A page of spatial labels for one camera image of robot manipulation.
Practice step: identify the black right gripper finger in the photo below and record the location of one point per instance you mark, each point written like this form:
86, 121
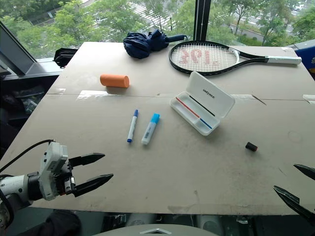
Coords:
294, 202
306, 169

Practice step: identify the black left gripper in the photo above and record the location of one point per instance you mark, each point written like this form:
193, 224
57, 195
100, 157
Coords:
64, 180

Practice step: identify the white open pencil case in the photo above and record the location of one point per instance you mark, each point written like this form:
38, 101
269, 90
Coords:
204, 103

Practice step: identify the small black cap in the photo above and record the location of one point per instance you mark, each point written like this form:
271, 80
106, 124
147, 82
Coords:
251, 146

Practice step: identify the blue whiteboard marker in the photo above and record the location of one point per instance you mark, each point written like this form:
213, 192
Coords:
132, 126

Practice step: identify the light blue highlighter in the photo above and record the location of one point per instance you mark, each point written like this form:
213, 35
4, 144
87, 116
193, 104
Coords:
150, 129

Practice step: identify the orange foam cylinder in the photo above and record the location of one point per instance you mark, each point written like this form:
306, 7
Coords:
114, 80

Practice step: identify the blue pen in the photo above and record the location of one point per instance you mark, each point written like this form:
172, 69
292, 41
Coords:
206, 123

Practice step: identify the blue box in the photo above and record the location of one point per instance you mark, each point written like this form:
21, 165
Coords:
306, 57

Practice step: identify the black bag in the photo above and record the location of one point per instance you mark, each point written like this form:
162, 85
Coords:
64, 56

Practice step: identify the grey monitor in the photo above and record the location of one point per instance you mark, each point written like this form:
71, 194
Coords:
14, 52

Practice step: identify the navy folded umbrella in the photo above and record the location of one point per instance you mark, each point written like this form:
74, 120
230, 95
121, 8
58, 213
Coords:
147, 41

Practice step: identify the black and white tennis racket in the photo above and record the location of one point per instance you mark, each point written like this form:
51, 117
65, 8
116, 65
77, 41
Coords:
204, 57

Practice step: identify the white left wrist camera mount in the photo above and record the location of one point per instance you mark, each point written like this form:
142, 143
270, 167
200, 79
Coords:
53, 157

